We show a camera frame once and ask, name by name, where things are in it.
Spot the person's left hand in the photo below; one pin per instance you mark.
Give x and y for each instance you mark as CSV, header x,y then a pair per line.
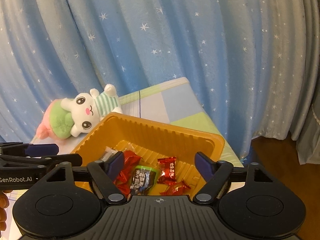
x,y
2,207

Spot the pink green rabbit plush toy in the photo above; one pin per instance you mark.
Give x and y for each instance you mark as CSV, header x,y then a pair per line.
x,y
80,112

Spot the blue star-print curtain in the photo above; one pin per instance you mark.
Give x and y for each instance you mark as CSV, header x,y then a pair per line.
x,y
150,42

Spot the red twist-wrapped candy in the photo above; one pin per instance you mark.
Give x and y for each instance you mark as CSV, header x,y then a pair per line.
x,y
168,170

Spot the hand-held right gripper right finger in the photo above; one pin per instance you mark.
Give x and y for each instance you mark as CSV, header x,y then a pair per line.
x,y
203,165

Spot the orange plastic tray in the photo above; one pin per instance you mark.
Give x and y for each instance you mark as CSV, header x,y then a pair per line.
x,y
155,140

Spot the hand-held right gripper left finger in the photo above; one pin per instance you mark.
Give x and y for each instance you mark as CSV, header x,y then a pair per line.
x,y
115,165

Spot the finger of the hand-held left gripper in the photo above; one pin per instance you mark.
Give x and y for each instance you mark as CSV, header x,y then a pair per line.
x,y
70,159
42,149

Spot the grey lace-trimmed curtain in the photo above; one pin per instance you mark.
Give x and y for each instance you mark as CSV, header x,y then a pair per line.
x,y
300,80

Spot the long green-edged snack packet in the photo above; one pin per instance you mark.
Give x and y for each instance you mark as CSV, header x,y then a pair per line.
x,y
143,179

